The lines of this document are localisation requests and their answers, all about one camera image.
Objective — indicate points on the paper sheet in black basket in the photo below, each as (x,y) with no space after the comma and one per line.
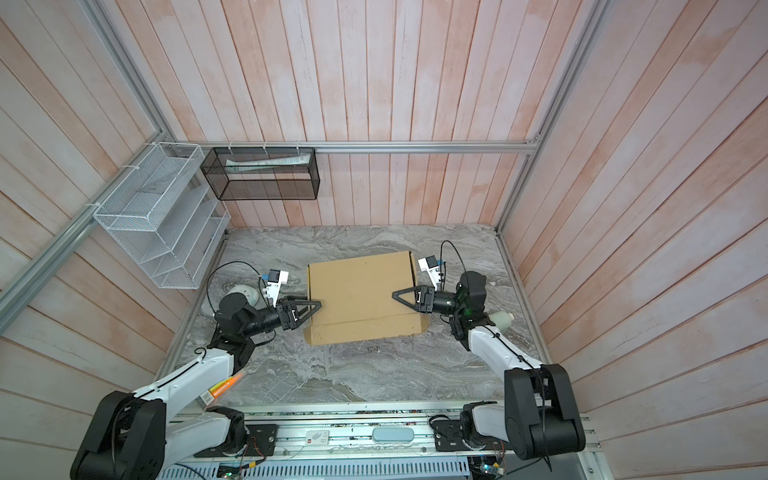
(288,164)

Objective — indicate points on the aluminium mounting rail frame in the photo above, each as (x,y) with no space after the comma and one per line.
(352,454)

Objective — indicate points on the grey oval device on rail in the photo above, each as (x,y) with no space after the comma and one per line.
(392,434)

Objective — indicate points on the pack of coloured markers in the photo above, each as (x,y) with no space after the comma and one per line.
(214,393)

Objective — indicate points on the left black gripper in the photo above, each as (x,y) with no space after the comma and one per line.
(289,319)

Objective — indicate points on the small white label box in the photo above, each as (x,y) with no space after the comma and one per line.
(317,437)

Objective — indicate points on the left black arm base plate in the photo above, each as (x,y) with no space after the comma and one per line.
(260,442)

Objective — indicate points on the white wire mesh shelf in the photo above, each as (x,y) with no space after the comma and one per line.
(169,223)

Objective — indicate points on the brown cardboard box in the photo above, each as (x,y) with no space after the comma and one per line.
(357,303)

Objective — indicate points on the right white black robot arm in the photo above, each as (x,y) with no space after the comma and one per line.
(538,416)

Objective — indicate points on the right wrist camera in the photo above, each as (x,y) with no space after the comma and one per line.
(435,269)

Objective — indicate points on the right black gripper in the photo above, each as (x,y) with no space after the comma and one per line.
(425,300)

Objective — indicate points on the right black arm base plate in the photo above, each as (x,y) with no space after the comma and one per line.
(450,436)

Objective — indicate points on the black wire mesh basket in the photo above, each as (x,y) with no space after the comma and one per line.
(297,186)

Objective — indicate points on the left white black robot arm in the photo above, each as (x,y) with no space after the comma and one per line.
(132,435)

